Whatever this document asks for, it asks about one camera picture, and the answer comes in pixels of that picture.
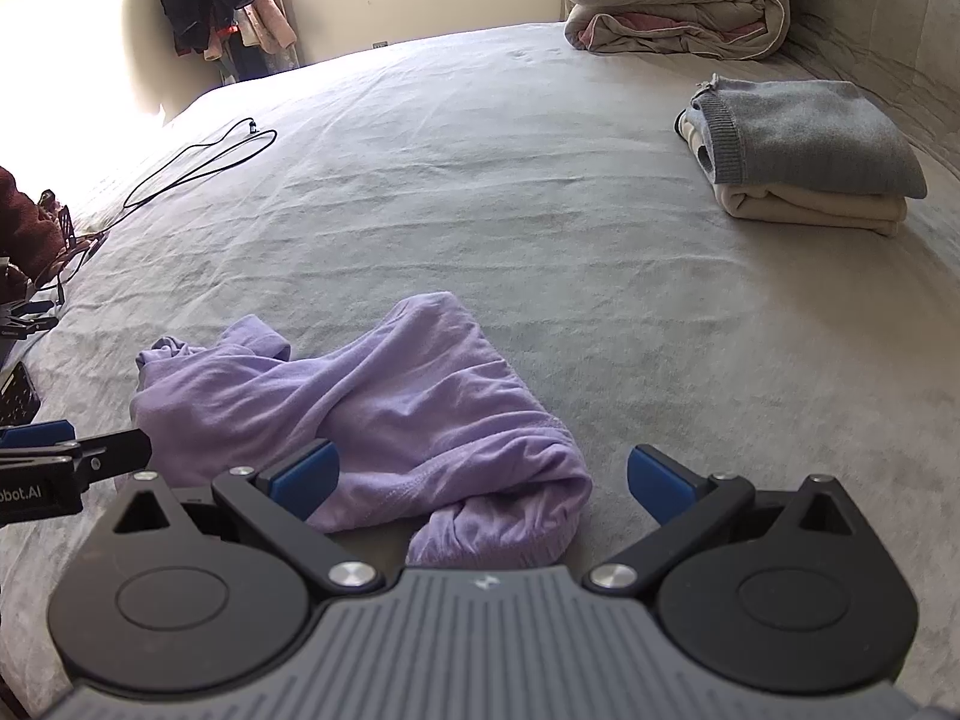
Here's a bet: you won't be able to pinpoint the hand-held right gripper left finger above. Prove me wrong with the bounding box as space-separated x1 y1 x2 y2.
112 441 383 595

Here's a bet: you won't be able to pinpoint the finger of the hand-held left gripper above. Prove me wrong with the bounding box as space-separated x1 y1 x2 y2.
75 427 153 485
0 422 76 451

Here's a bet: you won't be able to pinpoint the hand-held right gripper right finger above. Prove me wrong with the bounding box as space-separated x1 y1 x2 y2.
586 444 863 597

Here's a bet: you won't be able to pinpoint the purple pants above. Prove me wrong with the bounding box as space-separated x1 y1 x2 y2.
129 291 593 569

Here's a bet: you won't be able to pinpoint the black patterned phone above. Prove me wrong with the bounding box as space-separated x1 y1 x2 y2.
0 362 40 427

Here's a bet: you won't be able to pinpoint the bed with grey sheet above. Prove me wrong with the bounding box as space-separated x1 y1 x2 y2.
0 19 960 720

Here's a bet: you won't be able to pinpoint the folded cream garment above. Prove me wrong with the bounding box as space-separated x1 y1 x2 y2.
679 111 908 239

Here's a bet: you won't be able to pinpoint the folded grey sweater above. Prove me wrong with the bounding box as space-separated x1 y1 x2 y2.
688 75 929 201

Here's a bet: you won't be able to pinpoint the pink hanging garment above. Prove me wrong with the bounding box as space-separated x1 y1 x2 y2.
202 0 299 66

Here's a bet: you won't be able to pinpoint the folded grey pink duvet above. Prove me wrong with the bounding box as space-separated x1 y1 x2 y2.
556 0 792 62

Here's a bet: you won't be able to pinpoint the grey quilted headboard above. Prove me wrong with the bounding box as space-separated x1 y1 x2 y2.
780 0 960 188

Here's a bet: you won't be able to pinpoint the black cable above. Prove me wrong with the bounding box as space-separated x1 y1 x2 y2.
56 118 278 293

